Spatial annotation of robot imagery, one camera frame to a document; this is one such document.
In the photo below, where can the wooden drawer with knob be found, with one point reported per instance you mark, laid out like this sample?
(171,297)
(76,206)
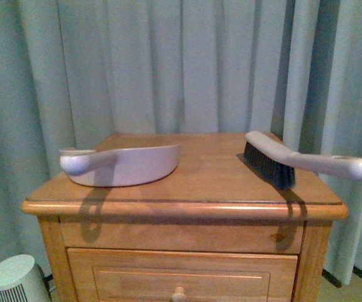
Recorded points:
(125,275)

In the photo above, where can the beige hand brush black bristles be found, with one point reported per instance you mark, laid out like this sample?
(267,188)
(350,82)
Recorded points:
(277,163)

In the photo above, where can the beige plastic dustpan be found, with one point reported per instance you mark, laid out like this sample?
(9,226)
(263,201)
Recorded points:
(119,167)

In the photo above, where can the white cylindrical air purifier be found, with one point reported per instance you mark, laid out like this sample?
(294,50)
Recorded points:
(21,280)

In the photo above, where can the wooden nightstand cabinet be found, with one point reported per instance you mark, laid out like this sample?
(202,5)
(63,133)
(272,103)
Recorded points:
(212,203)

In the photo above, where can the light green curtain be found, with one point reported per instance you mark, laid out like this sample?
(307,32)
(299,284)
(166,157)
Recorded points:
(74,72)

